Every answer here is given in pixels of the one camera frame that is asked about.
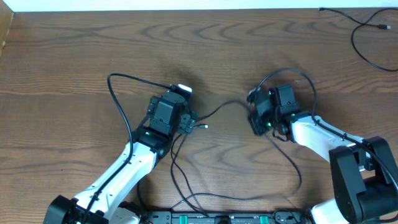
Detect black left camera cable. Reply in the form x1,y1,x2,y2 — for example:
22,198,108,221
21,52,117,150
82,73,174,224

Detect black camera cable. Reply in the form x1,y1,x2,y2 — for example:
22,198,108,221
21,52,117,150
247,67,398,194
82,73,174,224

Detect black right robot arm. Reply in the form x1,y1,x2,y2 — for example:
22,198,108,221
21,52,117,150
246,85,397,223

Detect black right camera cable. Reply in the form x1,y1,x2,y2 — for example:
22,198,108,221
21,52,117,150
247,67,398,194

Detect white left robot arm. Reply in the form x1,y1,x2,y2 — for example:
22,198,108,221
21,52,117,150
44,87,195,223

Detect black usb cable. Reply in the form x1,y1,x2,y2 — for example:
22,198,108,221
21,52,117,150
318,7,398,73
169,99,303,217

